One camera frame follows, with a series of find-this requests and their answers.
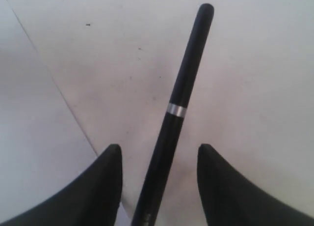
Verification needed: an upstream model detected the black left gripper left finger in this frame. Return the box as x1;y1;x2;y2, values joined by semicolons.
2;144;122;226

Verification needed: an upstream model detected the black paintbrush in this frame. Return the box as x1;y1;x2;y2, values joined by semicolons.
131;3;214;226

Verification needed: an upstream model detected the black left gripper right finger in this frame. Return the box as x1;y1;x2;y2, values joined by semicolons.
197;144;314;226

